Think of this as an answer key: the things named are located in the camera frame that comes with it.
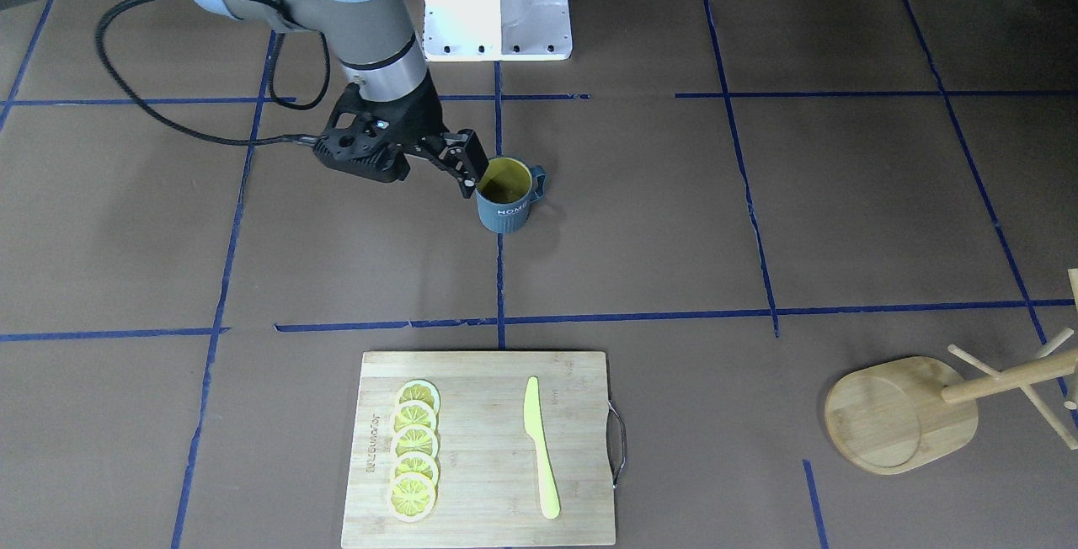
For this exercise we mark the yellow plastic knife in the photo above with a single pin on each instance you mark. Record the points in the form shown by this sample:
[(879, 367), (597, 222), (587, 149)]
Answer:
[(549, 501)]

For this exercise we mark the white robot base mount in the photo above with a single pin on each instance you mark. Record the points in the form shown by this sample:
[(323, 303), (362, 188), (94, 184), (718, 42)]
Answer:
[(497, 30)]

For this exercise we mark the dark blue HOME mug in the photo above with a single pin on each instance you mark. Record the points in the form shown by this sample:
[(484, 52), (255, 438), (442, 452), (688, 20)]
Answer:
[(506, 193)]

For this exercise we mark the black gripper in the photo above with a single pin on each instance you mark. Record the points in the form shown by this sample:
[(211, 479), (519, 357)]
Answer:
[(415, 122)]

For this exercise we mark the bamboo cutting board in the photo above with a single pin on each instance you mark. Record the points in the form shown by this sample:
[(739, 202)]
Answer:
[(486, 492)]

